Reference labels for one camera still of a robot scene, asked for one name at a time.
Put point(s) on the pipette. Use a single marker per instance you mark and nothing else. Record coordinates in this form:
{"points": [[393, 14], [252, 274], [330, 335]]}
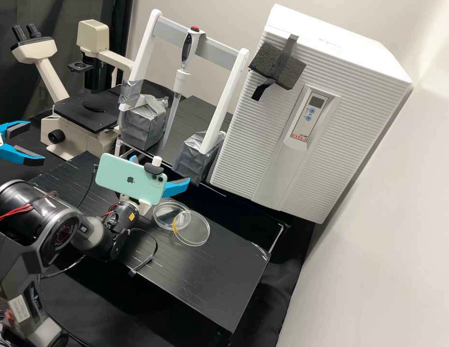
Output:
{"points": [[181, 77]]}

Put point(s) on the incubator door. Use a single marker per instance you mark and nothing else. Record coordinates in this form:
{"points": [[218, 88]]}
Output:
{"points": [[253, 144]]}

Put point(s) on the petri dish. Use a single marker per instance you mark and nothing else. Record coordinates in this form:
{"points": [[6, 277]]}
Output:
{"points": [[170, 213]]}

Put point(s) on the right wrist camera phone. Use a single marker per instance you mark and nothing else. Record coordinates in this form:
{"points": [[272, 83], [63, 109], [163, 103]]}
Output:
{"points": [[126, 179]]}

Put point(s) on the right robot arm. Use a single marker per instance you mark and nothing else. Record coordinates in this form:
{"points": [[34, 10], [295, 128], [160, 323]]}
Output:
{"points": [[32, 217]]}

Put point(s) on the black platform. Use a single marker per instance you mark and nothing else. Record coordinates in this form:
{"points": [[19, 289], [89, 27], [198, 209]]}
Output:
{"points": [[195, 274], [190, 119], [242, 213]]}

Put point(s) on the grey taped block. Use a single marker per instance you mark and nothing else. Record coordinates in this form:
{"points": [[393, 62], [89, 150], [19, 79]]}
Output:
{"points": [[143, 123], [191, 159]]}

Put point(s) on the white pipette stand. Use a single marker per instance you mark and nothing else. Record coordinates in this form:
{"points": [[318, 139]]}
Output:
{"points": [[217, 54]]}

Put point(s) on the cream microscope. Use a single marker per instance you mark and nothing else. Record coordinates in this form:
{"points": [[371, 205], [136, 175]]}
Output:
{"points": [[79, 123]]}

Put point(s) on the white incubator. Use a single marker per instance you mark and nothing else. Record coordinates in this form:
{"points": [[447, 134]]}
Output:
{"points": [[336, 39]]}

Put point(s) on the petri dish lid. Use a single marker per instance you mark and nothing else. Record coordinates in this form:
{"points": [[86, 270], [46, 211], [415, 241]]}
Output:
{"points": [[197, 235]]}

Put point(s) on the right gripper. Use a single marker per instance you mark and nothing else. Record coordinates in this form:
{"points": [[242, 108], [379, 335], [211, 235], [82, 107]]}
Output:
{"points": [[147, 209]]}

